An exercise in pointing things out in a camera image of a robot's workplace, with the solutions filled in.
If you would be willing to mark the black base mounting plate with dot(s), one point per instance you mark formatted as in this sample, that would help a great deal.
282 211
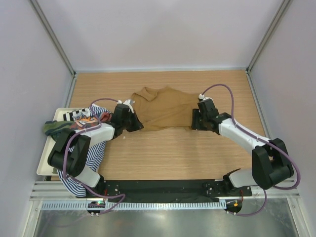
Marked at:
177 191

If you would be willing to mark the slotted grey cable duct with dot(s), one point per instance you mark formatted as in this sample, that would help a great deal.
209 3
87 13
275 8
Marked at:
90 206

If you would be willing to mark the right aluminium frame post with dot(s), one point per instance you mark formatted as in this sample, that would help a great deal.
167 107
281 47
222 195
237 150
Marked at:
280 13

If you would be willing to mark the left aluminium frame post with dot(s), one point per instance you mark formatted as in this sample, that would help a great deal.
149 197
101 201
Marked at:
49 30

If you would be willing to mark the aluminium frame post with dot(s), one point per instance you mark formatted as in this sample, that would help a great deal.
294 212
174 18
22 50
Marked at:
49 30
280 13

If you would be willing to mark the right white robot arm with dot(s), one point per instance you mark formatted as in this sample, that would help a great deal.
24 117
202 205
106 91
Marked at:
270 163

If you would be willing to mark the white plastic tray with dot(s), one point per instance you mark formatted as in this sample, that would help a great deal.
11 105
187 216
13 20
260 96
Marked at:
43 168

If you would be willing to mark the red graphic tank top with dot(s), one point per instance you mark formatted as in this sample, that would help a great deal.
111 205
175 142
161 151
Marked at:
82 121

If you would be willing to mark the black white striped top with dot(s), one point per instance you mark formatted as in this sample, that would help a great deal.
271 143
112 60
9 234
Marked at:
73 115

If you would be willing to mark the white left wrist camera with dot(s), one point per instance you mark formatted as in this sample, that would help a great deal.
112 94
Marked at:
128 102

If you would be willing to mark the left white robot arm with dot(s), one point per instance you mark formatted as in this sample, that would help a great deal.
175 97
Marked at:
80 140

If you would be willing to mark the blue white striped top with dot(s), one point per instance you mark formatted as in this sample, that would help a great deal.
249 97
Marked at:
94 157

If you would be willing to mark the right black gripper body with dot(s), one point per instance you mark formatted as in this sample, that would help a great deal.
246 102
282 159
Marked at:
204 118

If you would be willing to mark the aluminium front rail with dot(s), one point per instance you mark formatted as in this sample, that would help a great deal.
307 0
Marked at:
50 190

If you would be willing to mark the olive green tank top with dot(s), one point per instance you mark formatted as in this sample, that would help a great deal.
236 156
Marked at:
54 128

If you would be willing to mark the tan brown tank top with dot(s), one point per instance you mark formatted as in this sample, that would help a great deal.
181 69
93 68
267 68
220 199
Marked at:
159 109

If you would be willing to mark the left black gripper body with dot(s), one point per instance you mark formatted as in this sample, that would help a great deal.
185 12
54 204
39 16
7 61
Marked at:
124 122

